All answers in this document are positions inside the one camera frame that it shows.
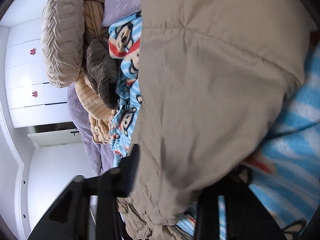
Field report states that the white door with handle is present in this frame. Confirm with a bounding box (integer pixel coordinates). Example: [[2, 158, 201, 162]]
[[28, 129, 82, 148]]

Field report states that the blue striped monkey blanket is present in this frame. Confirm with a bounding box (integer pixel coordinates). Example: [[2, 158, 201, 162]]
[[109, 12, 319, 239]]

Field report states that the round cream pleated cushion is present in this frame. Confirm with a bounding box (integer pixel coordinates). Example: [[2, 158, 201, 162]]
[[41, 0, 85, 88]]

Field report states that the purple quilted bedspread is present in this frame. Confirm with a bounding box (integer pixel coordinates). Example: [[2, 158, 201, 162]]
[[67, 0, 141, 175]]

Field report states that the beige puffer jacket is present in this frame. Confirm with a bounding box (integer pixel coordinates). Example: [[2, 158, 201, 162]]
[[123, 0, 311, 239]]

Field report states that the brown fleece garment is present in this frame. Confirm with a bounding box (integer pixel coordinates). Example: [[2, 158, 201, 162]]
[[86, 39, 119, 109]]

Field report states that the white wardrobe with stickers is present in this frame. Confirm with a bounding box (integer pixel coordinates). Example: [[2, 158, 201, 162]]
[[5, 20, 71, 128]]

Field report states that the beige striped fleece garment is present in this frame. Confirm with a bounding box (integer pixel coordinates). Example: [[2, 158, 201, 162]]
[[74, 0, 114, 144]]

